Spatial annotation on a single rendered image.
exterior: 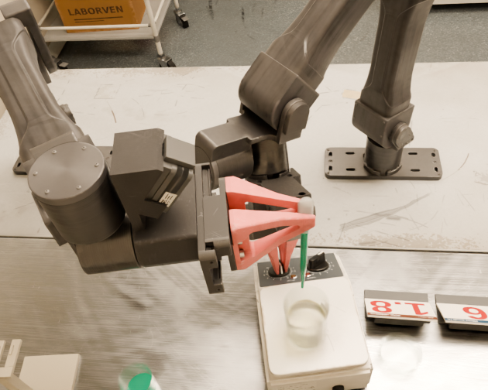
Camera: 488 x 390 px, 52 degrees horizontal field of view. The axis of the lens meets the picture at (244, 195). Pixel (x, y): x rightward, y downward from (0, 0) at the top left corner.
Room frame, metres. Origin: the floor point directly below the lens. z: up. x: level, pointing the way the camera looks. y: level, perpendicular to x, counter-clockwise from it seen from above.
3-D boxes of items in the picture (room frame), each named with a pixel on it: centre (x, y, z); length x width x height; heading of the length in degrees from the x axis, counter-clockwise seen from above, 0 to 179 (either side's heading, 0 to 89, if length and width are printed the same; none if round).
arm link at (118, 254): (0.27, 0.12, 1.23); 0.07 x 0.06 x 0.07; 88
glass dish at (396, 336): (0.24, -0.17, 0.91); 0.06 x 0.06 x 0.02
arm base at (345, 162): (0.59, -0.25, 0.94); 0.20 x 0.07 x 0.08; 77
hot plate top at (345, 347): (0.27, -0.06, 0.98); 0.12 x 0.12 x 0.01; 88
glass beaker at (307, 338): (0.26, -0.05, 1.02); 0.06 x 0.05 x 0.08; 133
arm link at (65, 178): (0.30, 0.14, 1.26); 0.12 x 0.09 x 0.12; 24
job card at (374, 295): (0.31, -0.19, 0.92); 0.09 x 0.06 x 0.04; 76
